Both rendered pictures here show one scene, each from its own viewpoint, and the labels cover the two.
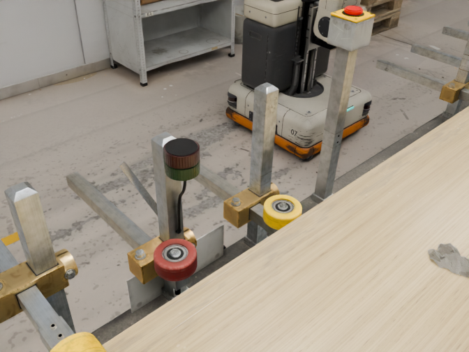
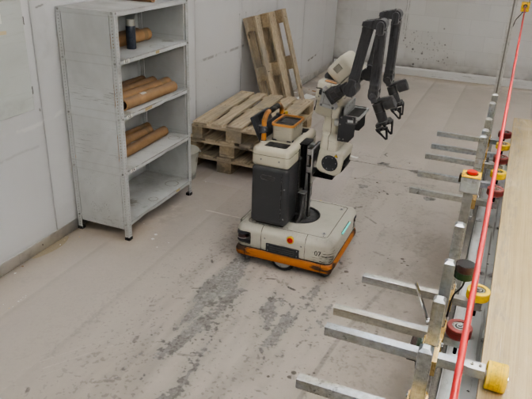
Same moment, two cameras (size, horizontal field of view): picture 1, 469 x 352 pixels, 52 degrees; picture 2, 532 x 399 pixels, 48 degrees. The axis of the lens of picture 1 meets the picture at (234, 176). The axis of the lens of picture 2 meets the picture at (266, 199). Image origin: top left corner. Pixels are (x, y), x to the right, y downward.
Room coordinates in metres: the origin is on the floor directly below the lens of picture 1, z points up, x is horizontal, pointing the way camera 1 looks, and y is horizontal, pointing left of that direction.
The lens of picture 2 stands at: (-0.53, 1.34, 2.06)
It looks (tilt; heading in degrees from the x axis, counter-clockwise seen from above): 25 degrees down; 335
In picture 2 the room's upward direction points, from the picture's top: 2 degrees clockwise
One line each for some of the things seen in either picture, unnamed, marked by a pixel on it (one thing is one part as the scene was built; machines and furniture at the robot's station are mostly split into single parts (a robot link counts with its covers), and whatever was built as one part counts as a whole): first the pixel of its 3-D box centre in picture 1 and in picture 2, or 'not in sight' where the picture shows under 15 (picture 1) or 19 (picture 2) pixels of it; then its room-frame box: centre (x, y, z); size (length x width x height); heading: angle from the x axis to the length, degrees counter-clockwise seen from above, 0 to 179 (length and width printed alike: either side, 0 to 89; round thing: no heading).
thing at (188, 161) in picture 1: (181, 153); (465, 267); (0.68, 0.09, 1.10); 0.06 x 0.06 x 0.02
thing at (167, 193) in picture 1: (172, 237); (438, 322); (0.71, 0.12, 0.87); 0.04 x 0.04 x 0.48; 44
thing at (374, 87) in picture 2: not in sight; (378, 61); (2.19, -0.54, 1.40); 0.11 x 0.06 x 0.43; 134
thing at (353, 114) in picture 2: not in sight; (351, 119); (2.46, -0.58, 0.99); 0.28 x 0.16 x 0.22; 134
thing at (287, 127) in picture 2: not in sight; (287, 127); (2.76, -0.30, 0.87); 0.23 x 0.15 x 0.11; 134
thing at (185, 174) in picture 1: (182, 165); (464, 273); (0.68, 0.09, 1.07); 0.06 x 0.06 x 0.02
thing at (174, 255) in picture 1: (176, 272); (457, 339); (0.64, 0.10, 0.85); 0.08 x 0.08 x 0.11
